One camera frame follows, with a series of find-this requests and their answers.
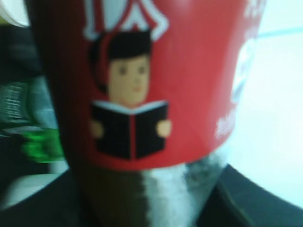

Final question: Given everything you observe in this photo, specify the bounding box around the cola bottle red label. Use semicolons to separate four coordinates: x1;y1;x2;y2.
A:
25;0;267;227

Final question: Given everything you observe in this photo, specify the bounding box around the green sprite bottle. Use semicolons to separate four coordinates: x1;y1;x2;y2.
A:
21;129;64;163

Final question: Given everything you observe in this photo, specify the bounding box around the clear water bottle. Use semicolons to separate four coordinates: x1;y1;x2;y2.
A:
0;76;58;137

